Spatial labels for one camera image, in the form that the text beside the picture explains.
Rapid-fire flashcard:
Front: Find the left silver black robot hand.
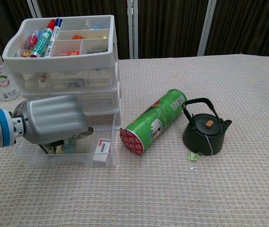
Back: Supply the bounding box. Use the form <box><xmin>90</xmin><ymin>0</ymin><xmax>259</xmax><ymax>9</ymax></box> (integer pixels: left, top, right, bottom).
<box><xmin>13</xmin><ymin>94</ymin><xmax>94</xmax><ymax>154</ymax></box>

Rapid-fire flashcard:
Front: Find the clear plastic storage bin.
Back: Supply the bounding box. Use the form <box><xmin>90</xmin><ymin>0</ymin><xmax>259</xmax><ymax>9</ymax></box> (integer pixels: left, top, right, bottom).
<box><xmin>14</xmin><ymin>114</ymin><xmax>117</xmax><ymax>169</ymax></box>
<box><xmin>20</xmin><ymin>91</ymin><xmax>120</xmax><ymax>112</ymax></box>
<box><xmin>12</xmin><ymin>68</ymin><xmax>116</xmax><ymax>93</ymax></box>

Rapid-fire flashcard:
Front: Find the white drawer organizer box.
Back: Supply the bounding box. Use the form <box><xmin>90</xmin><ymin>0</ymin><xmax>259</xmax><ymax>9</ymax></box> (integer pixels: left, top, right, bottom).
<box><xmin>1</xmin><ymin>14</ymin><xmax>122</xmax><ymax>131</ymax></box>

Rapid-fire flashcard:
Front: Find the small white red box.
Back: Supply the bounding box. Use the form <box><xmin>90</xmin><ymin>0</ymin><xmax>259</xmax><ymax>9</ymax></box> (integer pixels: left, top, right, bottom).
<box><xmin>92</xmin><ymin>138</ymin><xmax>111</xmax><ymax>164</ymax></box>

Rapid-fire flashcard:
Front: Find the small green sharpener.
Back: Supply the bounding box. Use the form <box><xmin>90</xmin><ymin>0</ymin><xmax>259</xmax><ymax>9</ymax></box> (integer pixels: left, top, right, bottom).
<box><xmin>61</xmin><ymin>139</ymin><xmax>77</xmax><ymax>154</ymax></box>

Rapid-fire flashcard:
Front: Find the white ball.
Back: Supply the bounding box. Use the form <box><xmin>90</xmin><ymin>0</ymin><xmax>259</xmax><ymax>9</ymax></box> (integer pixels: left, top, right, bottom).
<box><xmin>25</xmin><ymin>79</ymin><xmax>39</xmax><ymax>90</ymax></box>

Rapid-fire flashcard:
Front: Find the red snack packet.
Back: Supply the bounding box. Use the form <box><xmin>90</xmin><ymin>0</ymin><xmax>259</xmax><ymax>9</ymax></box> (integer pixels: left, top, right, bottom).
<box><xmin>58</xmin><ymin>50</ymin><xmax>81</xmax><ymax>57</ymax></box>

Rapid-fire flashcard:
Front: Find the lion print sticker packet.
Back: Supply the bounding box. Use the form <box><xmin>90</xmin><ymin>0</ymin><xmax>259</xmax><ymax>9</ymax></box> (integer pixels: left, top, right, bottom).
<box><xmin>16</xmin><ymin>48</ymin><xmax>32</xmax><ymax>58</ymax></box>

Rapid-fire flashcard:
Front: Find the red cap marker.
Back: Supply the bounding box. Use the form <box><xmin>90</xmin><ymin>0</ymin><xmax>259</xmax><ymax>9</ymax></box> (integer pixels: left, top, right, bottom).
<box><xmin>30</xmin><ymin>19</ymin><xmax>57</xmax><ymax>58</ymax></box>

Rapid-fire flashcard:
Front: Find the red candy packet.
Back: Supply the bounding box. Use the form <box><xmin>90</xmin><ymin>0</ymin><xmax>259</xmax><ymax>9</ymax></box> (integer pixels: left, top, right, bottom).
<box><xmin>24</xmin><ymin>34</ymin><xmax>39</xmax><ymax>50</ymax></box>

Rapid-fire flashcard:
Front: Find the blue cap marker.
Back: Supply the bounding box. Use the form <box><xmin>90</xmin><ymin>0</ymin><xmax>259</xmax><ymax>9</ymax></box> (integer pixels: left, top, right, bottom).
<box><xmin>45</xmin><ymin>18</ymin><xmax>63</xmax><ymax>57</ymax></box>

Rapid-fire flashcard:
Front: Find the green chips can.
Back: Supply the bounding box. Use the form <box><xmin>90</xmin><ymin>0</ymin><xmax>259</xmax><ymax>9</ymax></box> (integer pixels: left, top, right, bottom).
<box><xmin>119</xmin><ymin>88</ymin><xmax>188</xmax><ymax>157</ymax></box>

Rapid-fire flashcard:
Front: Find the black teapot kettle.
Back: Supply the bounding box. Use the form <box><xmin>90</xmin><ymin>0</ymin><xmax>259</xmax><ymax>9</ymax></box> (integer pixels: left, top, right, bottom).
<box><xmin>181</xmin><ymin>97</ymin><xmax>233</xmax><ymax>157</ymax></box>

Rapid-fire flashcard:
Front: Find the beige woven tablecloth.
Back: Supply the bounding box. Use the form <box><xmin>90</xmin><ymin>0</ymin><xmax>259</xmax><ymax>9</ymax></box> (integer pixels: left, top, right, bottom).
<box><xmin>0</xmin><ymin>53</ymin><xmax>269</xmax><ymax>227</ymax></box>

